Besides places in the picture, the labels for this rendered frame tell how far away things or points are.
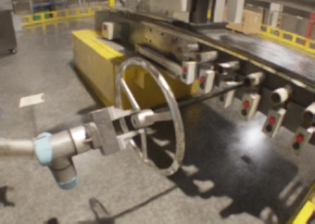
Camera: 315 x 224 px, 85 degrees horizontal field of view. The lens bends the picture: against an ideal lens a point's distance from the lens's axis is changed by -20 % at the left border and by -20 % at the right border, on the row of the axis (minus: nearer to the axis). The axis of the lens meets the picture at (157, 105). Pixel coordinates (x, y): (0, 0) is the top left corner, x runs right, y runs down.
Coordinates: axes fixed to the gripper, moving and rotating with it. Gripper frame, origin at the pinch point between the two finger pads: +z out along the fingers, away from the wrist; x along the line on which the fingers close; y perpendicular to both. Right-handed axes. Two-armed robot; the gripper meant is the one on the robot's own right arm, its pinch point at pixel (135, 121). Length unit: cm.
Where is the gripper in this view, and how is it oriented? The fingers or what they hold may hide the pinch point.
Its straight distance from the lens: 66.1
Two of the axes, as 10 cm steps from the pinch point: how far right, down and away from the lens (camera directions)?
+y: -4.9, 1.0, 8.6
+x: 2.8, 9.6, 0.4
